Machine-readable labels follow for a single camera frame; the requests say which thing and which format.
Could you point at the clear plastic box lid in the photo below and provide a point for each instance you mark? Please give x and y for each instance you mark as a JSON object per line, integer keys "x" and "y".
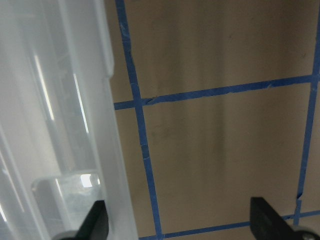
{"x": 60, "y": 150}

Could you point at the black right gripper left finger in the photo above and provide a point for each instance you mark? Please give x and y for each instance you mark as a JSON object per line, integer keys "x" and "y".
{"x": 96, "y": 224}

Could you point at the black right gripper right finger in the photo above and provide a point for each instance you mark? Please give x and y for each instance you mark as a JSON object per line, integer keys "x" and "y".
{"x": 266, "y": 223}

